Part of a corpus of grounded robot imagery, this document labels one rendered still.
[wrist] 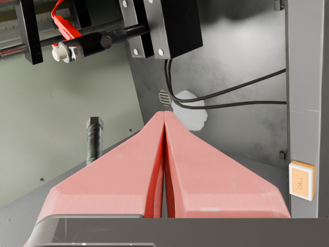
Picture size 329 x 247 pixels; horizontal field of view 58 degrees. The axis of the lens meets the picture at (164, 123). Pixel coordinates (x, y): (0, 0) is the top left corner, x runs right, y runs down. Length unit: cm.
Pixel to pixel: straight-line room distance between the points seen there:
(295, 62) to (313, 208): 21
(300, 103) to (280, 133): 19
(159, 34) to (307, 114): 24
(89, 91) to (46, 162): 20
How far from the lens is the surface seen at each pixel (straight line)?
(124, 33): 46
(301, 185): 45
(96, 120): 41
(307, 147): 43
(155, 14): 47
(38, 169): 75
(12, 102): 70
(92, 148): 37
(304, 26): 38
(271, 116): 58
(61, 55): 41
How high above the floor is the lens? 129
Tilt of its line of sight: 35 degrees down
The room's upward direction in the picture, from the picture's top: 120 degrees counter-clockwise
